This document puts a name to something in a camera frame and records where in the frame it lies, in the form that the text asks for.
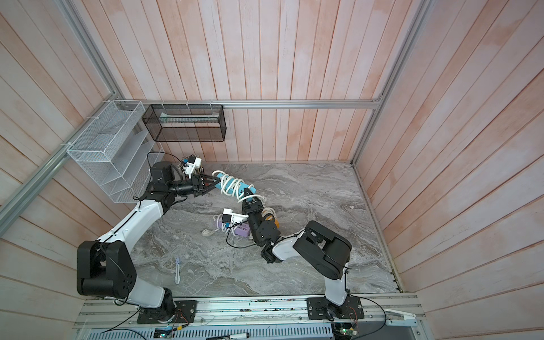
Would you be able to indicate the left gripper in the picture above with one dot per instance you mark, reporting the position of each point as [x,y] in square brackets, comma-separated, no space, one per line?
[198,183]

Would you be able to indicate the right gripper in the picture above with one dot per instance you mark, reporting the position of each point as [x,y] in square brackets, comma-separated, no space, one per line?
[253,208]

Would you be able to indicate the teal power strip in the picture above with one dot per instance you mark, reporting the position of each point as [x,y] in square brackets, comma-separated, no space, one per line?
[234,187]

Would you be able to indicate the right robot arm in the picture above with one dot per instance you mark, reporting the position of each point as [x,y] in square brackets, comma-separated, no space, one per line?
[326,251]

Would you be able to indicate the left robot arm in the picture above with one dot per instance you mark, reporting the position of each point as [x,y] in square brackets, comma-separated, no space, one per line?
[105,268]

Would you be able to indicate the purple power strip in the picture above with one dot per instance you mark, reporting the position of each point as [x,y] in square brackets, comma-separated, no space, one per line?
[241,230]

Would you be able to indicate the black mesh basket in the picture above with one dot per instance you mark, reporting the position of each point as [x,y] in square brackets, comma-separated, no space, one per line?
[185,122]

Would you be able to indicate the black marker pen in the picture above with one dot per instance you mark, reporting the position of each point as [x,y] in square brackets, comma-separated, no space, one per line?
[229,336]

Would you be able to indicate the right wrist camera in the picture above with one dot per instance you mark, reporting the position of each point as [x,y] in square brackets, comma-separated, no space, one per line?
[230,218]

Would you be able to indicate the white wire mesh shelf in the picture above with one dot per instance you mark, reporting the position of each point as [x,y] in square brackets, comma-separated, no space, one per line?
[115,152]

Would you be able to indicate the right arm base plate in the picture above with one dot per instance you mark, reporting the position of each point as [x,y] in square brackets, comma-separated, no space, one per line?
[320,308]

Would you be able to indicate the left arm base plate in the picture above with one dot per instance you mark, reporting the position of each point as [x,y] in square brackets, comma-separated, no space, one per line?
[177,311]

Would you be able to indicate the horizontal aluminium wall rail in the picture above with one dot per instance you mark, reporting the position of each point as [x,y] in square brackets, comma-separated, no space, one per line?
[267,104]

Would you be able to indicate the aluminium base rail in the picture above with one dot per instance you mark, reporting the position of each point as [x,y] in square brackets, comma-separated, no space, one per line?
[368,316]

